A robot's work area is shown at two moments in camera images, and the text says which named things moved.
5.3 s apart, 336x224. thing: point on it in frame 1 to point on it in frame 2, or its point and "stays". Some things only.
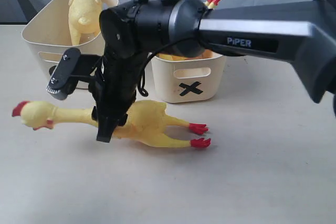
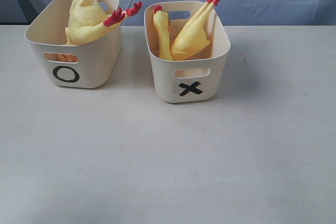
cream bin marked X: [188, 81] stays
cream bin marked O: [49, 34] stays
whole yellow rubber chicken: [147, 123] to [87, 17]
